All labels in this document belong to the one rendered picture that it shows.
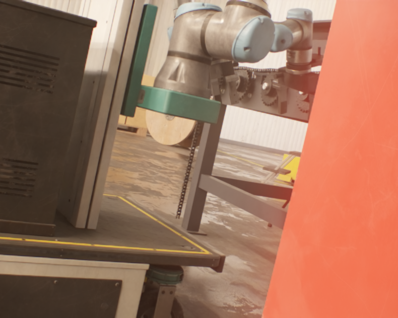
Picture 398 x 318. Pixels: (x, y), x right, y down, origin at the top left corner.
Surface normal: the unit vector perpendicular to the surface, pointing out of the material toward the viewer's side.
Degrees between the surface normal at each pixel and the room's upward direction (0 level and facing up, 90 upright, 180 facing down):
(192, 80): 72
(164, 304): 90
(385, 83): 90
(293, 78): 113
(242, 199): 90
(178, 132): 90
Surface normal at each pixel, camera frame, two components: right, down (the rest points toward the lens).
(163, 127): -0.56, -0.06
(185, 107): 0.50, 0.18
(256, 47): 0.75, 0.35
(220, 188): -0.88, -0.16
